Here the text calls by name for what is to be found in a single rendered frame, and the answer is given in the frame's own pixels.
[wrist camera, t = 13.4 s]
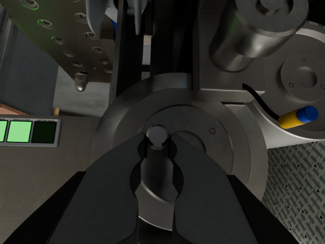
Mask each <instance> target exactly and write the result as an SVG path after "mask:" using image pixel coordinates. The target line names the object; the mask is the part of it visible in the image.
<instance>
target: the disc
mask: <svg viewBox="0 0 325 244"><path fill-rule="evenodd" d="M172 88H186V89H192V90H193V74H190V73H165V74H159V75H155V76H151V77H148V78H145V79H143V80H141V81H139V82H137V83H135V84H133V85H132V86H130V87H129V88H127V89H126V90H125V91H124V92H122V93H121V94H120V95H119V96H118V97H117V98H116V99H115V100H114V101H113V102H112V103H111V104H110V106H109V107H108V108H107V110H106V111H105V113H104V114H103V116H102V118H101V119H100V121H99V123H98V126H97V128H96V131H95V134H94V137H93V141H92V146H91V153H90V165H91V164H92V163H93V162H94V161H96V160H97V159H98V158H99V157H101V156H102V155H103V154H105V153H106V152H108V151H110V148H111V143H112V139H113V135H114V132H115V130H116V128H117V126H118V124H119V122H120V120H121V119H122V117H123V116H124V115H125V113H126V112H127V111H128V110H129V109H130V108H131V107H132V106H133V105H134V104H135V103H137V102H138V101H139V100H141V99H142V98H144V97H146V96H148V95H150V94H152V93H154V92H157V91H161V90H165V89H172ZM221 103H223V104H224V105H225V106H226V107H227V108H229V109H230V111H231V112H232V113H233V114H234V115H235V116H236V118H237V119H238V121H239V122H240V124H241V126H242V128H243V130H244V132H245V134H246V137H247V140H248V144H249V148H250V155H251V169H250V175H249V179H248V183H247V186H246V187H247V188H248V189H249V190H250V191H251V192H252V193H253V194H254V195H255V196H256V197H257V198H258V199H259V200H260V201H261V200H262V197H263V195H264V192H265V188H266V182H267V176H268V155H267V148H266V142H265V139H264V136H263V133H262V130H261V128H260V126H259V123H258V122H257V120H256V118H255V116H254V115H253V113H252V112H251V110H250V109H249V108H248V107H247V105H246V104H245V103H240V102H221ZM138 243H139V244H172V231H170V230H165V229H161V228H158V227H156V226H153V225H151V224H149V223H147V222H146V221H144V220H142V219H141V218H140V217H139V234H138Z"/></svg>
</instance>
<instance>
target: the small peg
mask: <svg viewBox="0 0 325 244"><path fill-rule="evenodd" d="M146 136H147V141H148V144H149V146H150V147H151V148H152V149H153V150H156V151H159V150H162V149H163V148H164V147H165V146H166V144H167V142H168V140H169V131H168V129H167V128H166V127H165V126H163V125H161V124H155V125H153V126H151V127H150V128H149V129H148V130H147V134H146Z"/></svg>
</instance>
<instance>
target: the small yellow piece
mask: <svg viewBox="0 0 325 244"><path fill-rule="evenodd" d="M242 86H243V88H244V89H246V90H247V91H248V92H249V93H250V94H251V95H252V96H253V97H254V98H255V99H256V101H257V102H258V103H259V105H260V106H261V107H262V108H263V110H264V111H265V112H266V113H267V114H268V115H269V116H270V117H272V118H273V119H275V120H276V121H278V123H279V125H280V127H282V128H284V129H288V128H292V127H295V126H299V125H303V124H306V123H308V122H311V121H314V120H316V119H317V118H318V116H319V113H318V110H317V109H316V108H315V107H313V106H306V107H303V108H299V109H296V110H294V111H291V112H289V113H286V114H284V115H281V116H279V115H277V114H276V113H274V112H273V111H272V110H271V109H270V108H269V107H268V106H267V105H266V104H265V102H264V101H263V100H262V98H261V97H260V96H259V94H258V93H257V92H256V91H255V90H254V89H253V88H251V87H250V86H249V85H247V84H245V83H243V84H242Z"/></svg>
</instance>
